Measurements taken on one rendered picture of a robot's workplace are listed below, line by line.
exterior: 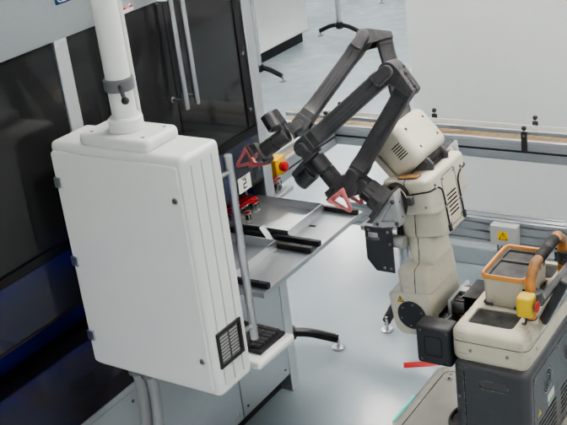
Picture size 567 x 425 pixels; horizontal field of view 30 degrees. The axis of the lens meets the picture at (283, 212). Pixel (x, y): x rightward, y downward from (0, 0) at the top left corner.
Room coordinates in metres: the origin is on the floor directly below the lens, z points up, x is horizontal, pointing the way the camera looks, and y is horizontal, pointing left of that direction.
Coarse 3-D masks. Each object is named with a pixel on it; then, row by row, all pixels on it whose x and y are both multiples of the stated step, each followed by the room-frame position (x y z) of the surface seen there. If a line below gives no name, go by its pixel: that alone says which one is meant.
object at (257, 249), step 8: (232, 240) 3.54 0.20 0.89; (248, 240) 3.50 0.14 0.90; (256, 240) 3.48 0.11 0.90; (264, 240) 3.46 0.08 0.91; (272, 240) 3.44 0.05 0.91; (248, 248) 3.46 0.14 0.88; (256, 248) 3.45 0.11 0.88; (264, 248) 3.37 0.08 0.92; (272, 248) 3.41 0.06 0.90; (248, 256) 3.39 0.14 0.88; (256, 256) 3.33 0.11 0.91; (264, 256) 3.37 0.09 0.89; (248, 264) 3.28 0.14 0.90; (256, 264) 3.32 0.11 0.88
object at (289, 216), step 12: (264, 204) 3.85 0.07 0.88; (276, 204) 3.83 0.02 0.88; (288, 204) 3.80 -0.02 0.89; (300, 204) 3.77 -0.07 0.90; (312, 204) 3.74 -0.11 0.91; (252, 216) 3.75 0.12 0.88; (264, 216) 3.74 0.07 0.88; (276, 216) 3.72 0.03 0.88; (288, 216) 3.71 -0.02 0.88; (300, 216) 3.69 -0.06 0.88; (312, 216) 3.64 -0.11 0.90; (252, 228) 3.59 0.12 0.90; (276, 228) 3.61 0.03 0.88; (288, 228) 3.60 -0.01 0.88; (300, 228) 3.57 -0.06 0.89
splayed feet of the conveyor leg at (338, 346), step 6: (294, 330) 4.15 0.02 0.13; (300, 330) 4.16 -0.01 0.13; (306, 330) 4.16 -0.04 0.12; (312, 330) 4.16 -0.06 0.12; (318, 330) 4.17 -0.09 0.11; (294, 336) 4.15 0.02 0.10; (306, 336) 4.16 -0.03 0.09; (312, 336) 4.15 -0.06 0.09; (318, 336) 4.15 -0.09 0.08; (324, 336) 4.15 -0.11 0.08; (330, 336) 4.16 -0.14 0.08; (336, 336) 4.16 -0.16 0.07; (336, 342) 4.16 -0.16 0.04; (336, 348) 4.15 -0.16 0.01; (342, 348) 4.15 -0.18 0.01
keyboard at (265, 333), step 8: (264, 328) 2.96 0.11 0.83; (272, 328) 2.95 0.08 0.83; (248, 336) 2.92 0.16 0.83; (264, 336) 2.91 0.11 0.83; (272, 336) 2.91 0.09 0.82; (280, 336) 2.92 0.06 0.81; (248, 344) 2.87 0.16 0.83; (256, 344) 2.87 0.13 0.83; (264, 344) 2.87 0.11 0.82; (272, 344) 2.88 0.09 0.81; (256, 352) 2.84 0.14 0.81
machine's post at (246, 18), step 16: (240, 0) 3.87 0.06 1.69; (256, 64) 3.91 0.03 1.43; (256, 80) 3.89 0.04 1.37; (256, 96) 3.88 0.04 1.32; (256, 112) 3.87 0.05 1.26; (272, 176) 3.91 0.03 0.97; (256, 192) 3.89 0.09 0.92; (272, 192) 3.90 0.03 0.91; (288, 304) 3.90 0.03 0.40; (288, 320) 3.89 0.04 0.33; (288, 352) 3.87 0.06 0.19; (288, 384) 3.88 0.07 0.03
